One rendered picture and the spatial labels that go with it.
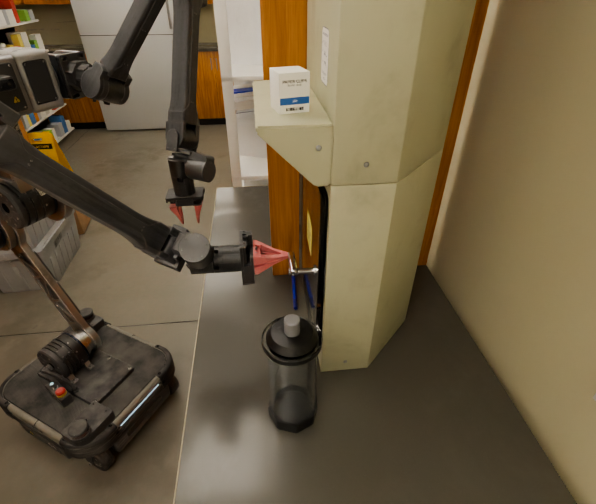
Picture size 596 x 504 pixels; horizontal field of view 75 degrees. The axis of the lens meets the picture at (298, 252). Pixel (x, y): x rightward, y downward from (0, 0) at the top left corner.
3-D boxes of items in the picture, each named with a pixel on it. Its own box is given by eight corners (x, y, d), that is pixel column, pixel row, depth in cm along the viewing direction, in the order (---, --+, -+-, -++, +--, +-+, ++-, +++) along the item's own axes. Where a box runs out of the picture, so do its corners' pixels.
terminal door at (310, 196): (303, 272, 112) (304, 135, 89) (318, 355, 87) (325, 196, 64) (300, 272, 112) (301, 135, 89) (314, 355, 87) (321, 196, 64)
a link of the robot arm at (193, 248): (174, 227, 84) (156, 262, 82) (160, 207, 73) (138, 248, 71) (225, 247, 84) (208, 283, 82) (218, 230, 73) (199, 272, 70)
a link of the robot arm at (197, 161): (189, 132, 107) (167, 127, 99) (223, 137, 103) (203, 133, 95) (185, 175, 110) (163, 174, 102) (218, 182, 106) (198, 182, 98)
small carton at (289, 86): (298, 104, 66) (298, 65, 62) (309, 111, 62) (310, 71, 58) (270, 106, 64) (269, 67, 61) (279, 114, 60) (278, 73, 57)
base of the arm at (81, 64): (92, 93, 122) (80, 50, 115) (111, 96, 119) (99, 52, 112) (68, 99, 115) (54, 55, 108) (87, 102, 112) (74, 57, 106)
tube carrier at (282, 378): (323, 390, 84) (327, 320, 72) (312, 437, 75) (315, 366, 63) (275, 380, 86) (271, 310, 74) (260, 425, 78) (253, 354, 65)
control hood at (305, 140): (305, 125, 88) (306, 78, 83) (331, 187, 62) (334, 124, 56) (255, 127, 87) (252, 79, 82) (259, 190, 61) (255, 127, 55)
